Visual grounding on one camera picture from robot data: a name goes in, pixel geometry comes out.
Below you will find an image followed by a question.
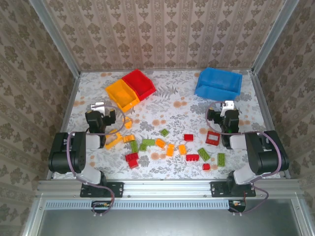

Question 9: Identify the aluminium frame post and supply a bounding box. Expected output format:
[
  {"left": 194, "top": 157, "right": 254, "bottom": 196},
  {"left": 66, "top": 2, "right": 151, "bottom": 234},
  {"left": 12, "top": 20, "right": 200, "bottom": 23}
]
[
  {"left": 251, "top": 0, "right": 301, "bottom": 74},
  {"left": 28, "top": 0, "right": 81, "bottom": 78}
]

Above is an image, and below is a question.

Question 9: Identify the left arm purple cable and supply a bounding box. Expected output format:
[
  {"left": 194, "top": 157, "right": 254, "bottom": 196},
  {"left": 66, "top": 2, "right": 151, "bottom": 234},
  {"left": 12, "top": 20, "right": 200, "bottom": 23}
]
[{"left": 66, "top": 104, "right": 126, "bottom": 217}]

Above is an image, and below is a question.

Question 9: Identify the aluminium side rail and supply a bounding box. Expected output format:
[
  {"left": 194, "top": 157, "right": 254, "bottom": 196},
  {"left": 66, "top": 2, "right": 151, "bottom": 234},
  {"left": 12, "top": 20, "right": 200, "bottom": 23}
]
[
  {"left": 251, "top": 71, "right": 292, "bottom": 179},
  {"left": 46, "top": 72, "right": 81, "bottom": 179}
]

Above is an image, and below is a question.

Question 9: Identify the yellow plastic bin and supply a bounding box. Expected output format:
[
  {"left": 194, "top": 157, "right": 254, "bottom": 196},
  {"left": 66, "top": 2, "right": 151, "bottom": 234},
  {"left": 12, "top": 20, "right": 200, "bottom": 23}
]
[{"left": 105, "top": 78, "right": 141, "bottom": 113}]

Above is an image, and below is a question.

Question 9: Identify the blue plastic bin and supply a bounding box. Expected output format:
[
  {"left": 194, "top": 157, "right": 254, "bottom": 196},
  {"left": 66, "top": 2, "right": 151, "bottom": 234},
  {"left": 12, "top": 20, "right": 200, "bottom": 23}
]
[{"left": 194, "top": 67, "right": 243, "bottom": 101}]

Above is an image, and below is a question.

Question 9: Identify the aluminium back rail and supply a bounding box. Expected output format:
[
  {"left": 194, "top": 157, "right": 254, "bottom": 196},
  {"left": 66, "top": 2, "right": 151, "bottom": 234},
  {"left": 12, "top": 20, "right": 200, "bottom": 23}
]
[{"left": 78, "top": 68, "right": 254, "bottom": 73}]

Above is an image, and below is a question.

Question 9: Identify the metal sheet panel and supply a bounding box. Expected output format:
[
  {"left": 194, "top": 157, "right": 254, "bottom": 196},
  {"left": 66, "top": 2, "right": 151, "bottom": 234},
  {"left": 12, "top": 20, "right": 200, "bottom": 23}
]
[{"left": 36, "top": 208, "right": 304, "bottom": 236}]

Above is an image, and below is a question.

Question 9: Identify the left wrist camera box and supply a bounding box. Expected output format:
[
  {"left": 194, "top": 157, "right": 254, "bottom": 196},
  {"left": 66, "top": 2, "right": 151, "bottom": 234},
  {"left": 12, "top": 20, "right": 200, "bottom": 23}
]
[{"left": 90, "top": 101, "right": 109, "bottom": 112}]

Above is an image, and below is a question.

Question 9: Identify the red lego window frame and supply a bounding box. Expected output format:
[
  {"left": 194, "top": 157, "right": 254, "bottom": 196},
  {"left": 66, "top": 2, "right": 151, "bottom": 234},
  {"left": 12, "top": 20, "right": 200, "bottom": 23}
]
[{"left": 205, "top": 130, "right": 221, "bottom": 147}]

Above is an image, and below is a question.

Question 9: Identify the yellow lego window frame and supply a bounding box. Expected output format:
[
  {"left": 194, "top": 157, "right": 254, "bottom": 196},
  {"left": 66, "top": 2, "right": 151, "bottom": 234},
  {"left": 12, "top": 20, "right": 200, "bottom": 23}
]
[{"left": 104, "top": 129, "right": 123, "bottom": 150}]

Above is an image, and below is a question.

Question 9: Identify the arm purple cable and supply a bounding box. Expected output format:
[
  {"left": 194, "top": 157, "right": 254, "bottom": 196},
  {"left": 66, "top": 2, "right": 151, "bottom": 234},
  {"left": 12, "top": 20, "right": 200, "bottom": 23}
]
[
  {"left": 66, "top": 104, "right": 126, "bottom": 217},
  {"left": 205, "top": 100, "right": 283, "bottom": 217}
]

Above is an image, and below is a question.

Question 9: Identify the white slotted cable duct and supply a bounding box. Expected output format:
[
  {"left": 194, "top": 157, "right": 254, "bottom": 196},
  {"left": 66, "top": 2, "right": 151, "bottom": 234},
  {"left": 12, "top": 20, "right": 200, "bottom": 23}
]
[{"left": 45, "top": 199, "right": 231, "bottom": 210}]

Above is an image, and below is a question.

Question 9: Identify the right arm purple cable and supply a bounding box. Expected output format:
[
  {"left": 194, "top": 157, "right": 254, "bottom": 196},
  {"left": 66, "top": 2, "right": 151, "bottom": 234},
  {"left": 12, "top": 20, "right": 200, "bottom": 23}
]
[{"left": 205, "top": 100, "right": 283, "bottom": 217}]

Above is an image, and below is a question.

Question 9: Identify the black cable connector socket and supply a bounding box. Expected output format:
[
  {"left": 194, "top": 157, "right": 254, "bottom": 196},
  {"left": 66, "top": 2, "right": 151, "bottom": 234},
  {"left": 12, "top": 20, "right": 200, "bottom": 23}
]
[
  {"left": 228, "top": 199, "right": 247, "bottom": 212},
  {"left": 91, "top": 200, "right": 111, "bottom": 213}
]

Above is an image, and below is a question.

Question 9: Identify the aluminium front mounting rail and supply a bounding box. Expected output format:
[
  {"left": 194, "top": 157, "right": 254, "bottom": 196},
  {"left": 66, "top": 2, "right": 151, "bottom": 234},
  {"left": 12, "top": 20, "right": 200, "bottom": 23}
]
[{"left": 35, "top": 178, "right": 305, "bottom": 199}]

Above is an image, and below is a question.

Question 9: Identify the red plastic bin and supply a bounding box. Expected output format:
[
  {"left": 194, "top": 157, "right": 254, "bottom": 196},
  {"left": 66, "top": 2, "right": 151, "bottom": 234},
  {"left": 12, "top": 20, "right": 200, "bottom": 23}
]
[{"left": 122, "top": 69, "right": 156, "bottom": 101}]

